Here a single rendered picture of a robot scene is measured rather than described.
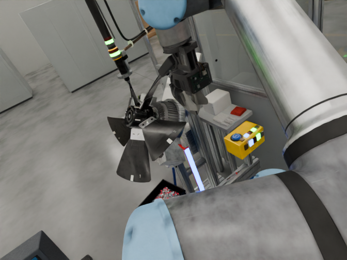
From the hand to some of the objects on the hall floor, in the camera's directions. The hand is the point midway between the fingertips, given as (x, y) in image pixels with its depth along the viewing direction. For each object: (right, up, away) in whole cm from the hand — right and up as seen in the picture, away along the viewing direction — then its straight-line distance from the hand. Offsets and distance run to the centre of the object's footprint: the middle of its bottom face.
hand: (193, 110), depth 65 cm
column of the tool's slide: (+42, -47, +169) cm, 180 cm away
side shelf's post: (+55, -59, +144) cm, 165 cm away
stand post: (+19, -83, +132) cm, 157 cm away
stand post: (+37, -70, +139) cm, 160 cm away
